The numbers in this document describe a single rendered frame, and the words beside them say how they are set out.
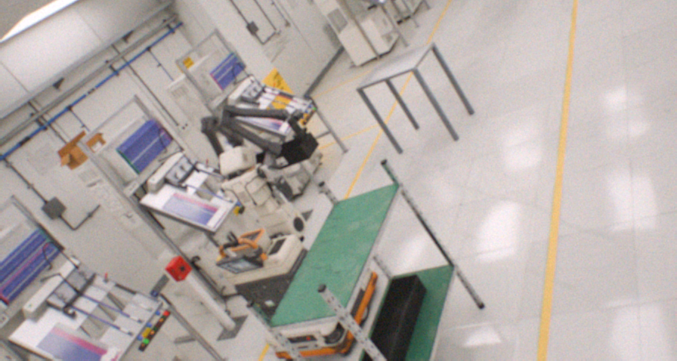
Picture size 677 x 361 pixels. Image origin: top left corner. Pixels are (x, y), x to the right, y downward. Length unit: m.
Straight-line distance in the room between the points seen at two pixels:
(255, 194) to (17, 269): 1.74
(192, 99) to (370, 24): 3.69
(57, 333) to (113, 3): 4.57
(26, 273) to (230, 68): 2.99
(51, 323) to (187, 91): 2.75
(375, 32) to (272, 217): 5.57
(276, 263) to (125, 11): 5.04
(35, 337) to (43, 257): 0.55
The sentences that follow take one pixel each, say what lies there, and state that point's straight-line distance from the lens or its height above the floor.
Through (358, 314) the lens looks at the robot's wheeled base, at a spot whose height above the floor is 0.10.
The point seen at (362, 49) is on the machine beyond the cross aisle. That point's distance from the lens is 9.18.
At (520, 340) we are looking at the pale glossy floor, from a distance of 3.22.
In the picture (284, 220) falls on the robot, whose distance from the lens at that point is 3.80.
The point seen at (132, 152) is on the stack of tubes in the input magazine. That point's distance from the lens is 5.17.
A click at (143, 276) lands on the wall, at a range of 6.76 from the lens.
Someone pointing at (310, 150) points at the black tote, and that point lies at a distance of 3.88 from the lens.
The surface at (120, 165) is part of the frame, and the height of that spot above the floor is 1.54.
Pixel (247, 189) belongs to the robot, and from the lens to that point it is 3.69.
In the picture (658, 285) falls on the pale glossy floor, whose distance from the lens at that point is 3.19.
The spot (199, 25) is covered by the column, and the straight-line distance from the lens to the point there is 8.15.
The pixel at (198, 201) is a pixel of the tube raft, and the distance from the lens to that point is 5.09.
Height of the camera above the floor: 2.22
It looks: 21 degrees down
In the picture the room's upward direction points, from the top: 36 degrees counter-clockwise
